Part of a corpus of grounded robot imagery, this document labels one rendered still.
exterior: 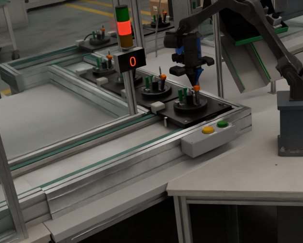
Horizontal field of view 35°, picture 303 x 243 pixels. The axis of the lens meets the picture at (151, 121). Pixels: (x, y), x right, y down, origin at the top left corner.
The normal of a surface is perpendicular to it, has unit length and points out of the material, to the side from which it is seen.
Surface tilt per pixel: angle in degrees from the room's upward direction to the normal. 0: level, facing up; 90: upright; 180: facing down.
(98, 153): 0
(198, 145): 90
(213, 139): 90
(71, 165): 0
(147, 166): 90
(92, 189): 90
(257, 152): 0
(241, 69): 45
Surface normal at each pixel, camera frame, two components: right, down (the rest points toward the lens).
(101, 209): -0.12, -0.90
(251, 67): 0.19, -0.41
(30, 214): 0.55, 0.28
